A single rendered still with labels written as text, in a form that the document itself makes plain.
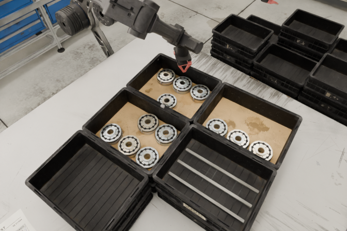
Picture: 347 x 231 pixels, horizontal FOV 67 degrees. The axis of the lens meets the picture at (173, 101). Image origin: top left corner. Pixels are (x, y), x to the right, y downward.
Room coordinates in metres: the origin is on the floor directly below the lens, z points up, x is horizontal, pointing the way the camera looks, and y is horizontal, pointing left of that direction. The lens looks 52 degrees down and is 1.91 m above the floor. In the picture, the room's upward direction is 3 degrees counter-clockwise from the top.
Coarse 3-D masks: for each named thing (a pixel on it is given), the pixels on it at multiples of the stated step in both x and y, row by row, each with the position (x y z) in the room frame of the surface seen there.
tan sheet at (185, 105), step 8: (152, 80) 1.01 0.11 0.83; (144, 88) 0.95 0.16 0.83; (152, 88) 0.95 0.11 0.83; (160, 88) 0.95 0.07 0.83; (168, 88) 0.94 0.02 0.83; (152, 96) 0.89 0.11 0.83; (176, 96) 0.88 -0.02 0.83; (184, 96) 0.88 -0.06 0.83; (184, 104) 0.83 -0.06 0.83; (192, 104) 0.82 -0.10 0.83; (200, 104) 0.82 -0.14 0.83; (184, 112) 0.77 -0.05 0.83; (192, 112) 0.77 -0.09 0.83
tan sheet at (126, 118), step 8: (128, 104) 0.85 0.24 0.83; (120, 112) 0.80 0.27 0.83; (128, 112) 0.79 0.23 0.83; (136, 112) 0.79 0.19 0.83; (144, 112) 0.79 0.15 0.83; (112, 120) 0.75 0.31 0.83; (120, 120) 0.75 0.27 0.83; (128, 120) 0.75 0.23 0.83; (136, 120) 0.74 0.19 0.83; (160, 120) 0.74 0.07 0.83; (128, 128) 0.70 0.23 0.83; (136, 128) 0.70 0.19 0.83; (136, 136) 0.65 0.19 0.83; (144, 136) 0.65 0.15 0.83; (152, 136) 0.65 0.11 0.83; (144, 144) 0.61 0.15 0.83; (152, 144) 0.60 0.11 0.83; (160, 152) 0.56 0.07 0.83
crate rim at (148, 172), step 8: (128, 88) 0.87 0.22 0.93; (152, 104) 0.76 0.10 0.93; (96, 112) 0.73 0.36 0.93; (168, 112) 0.71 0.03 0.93; (88, 120) 0.69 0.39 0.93; (184, 120) 0.66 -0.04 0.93; (184, 128) 0.62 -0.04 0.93; (96, 136) 0.60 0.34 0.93; (104, 144) 0.56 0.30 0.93; (120, 152) 0.52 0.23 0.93; (168, 152) 0.51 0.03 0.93; (128, 160) 0.48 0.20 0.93; (160, 160) 0.47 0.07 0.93; (144, 168) 0.44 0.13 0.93; (152, 168) 0.44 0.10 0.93
